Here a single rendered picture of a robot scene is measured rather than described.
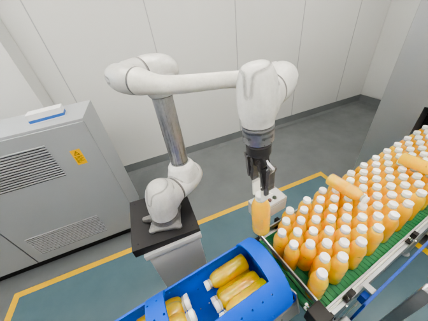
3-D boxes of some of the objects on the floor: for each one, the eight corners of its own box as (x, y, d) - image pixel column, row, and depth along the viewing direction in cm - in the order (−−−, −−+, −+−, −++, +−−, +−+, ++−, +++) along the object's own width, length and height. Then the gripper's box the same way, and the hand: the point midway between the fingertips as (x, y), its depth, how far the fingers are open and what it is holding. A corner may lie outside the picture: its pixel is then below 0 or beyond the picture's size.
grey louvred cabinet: (-46, 265, 228) (-227, 169, 142) (141, 199, 277) (90, 99, 191) (-83, 318, 187) (-371, 229, 100) (144, 230, 235) (81, 120, 149)
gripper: (232, 135, 63) (239, 188, 76) (267, 158, 50) (267, 217, 64) (251, 127, 65) (254, 180, 79) (289, 147, 52) (285, 206, 66)
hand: (260, 190), depth 69 cm, fingers closed on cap, 4 cm apart
